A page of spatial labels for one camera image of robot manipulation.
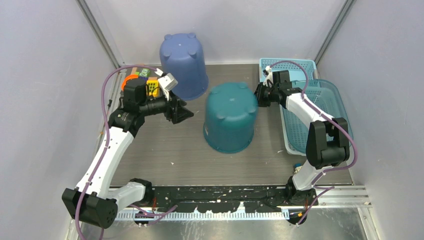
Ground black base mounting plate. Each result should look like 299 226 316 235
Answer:
145 185 319 214

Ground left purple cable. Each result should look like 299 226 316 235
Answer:
74 65 163 240

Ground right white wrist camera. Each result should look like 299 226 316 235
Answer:
262 65 274 87

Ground white cable duct strip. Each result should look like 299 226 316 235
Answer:
115 209 290 222

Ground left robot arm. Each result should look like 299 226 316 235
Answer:
62 74 194 229

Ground teal plastic basket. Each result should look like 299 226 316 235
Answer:
280 79 348 156

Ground blue plastic bucket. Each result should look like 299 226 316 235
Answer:
159 32 209 101

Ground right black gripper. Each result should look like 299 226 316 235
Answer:
247 82 279 108

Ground orange toy arch block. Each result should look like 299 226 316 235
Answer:
121 74 139 91

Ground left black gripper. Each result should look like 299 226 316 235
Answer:
139 88 194 124

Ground green numbered toy block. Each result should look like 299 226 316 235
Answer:
138 68 151 78

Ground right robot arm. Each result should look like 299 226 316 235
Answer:
254 66 351 205

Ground teal plastic bucket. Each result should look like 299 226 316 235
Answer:
203 82 258 154

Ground light blue plastic basket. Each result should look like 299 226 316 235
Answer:
259 58 319 88

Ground small toy car blue wheels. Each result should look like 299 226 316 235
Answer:
293 163 303 174

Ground yellow toy block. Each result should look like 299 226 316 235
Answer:
146 77 160 98

